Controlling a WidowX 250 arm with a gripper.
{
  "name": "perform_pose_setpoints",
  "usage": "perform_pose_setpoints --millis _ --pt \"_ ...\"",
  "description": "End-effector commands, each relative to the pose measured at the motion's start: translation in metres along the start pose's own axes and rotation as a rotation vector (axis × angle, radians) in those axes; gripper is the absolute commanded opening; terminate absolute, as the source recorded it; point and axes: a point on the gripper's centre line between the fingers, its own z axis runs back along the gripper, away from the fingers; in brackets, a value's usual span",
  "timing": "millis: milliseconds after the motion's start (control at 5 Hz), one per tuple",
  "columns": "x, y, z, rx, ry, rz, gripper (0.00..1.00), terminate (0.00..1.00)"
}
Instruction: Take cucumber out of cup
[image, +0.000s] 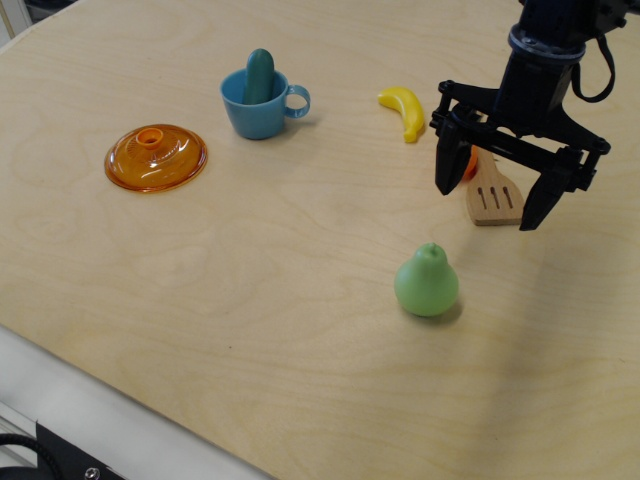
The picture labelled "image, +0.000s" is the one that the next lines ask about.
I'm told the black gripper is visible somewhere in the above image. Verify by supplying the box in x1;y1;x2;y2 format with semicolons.
430;53;610;231

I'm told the dark green toy cucumber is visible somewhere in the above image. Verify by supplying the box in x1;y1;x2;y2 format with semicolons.
243;48;275;105

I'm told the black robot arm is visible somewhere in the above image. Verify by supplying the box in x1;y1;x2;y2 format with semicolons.
430;1;639;231

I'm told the blue plastic cup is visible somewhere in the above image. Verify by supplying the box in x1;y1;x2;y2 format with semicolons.
219;69;311;140

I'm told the wooden slotted spatula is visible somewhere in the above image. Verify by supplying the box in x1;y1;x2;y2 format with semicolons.
466;147;524;226

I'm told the orange toy fruit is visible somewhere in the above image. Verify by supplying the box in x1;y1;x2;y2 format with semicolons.
463;145;478;181

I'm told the yellow toy banana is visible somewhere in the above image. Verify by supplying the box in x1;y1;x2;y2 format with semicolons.
377;86;425;143

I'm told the green toy pear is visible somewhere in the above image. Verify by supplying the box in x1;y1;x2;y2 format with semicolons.
394;243;459;317

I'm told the orange transparent pot lid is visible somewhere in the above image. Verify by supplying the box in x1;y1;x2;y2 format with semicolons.
104;124;208;193

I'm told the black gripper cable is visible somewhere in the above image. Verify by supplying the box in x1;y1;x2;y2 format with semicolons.
569;34;616;104

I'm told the black bracket with screw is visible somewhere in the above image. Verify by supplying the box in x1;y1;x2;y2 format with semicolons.
36;423;124;480

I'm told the black cable bottom left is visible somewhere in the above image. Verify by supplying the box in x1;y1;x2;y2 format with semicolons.
0;432;51;480

